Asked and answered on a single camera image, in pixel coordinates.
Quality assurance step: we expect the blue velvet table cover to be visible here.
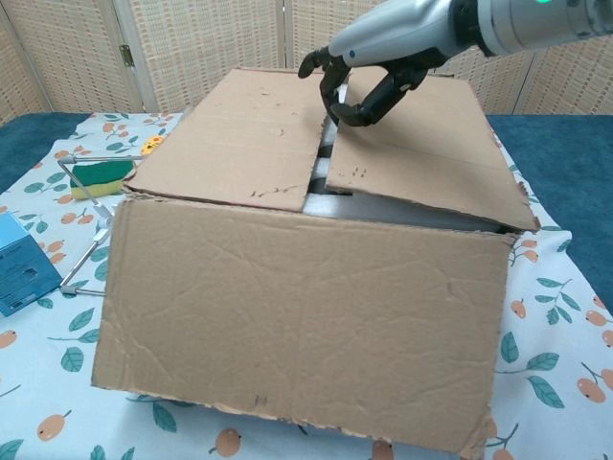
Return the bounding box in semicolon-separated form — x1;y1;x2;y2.
0;110;613;308

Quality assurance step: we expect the green yellow sponge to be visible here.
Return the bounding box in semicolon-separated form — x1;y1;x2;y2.
70;160;137;199

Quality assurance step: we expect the bamboo folding screen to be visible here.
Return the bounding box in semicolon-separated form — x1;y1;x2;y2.
0;0;613;116

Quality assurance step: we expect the silver metal wire frame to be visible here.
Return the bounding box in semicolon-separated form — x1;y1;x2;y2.
57;153;145;296

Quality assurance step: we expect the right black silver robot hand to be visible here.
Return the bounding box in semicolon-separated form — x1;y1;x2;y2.
297;0;454;128

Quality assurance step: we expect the cardboard box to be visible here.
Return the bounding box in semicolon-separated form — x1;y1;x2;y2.
90;66;542;460

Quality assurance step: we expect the floral print tablecloth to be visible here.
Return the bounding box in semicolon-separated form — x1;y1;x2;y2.
0;110;613;460

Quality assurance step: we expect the small blue carton box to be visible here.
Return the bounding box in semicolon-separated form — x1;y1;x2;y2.
0;210;63;317

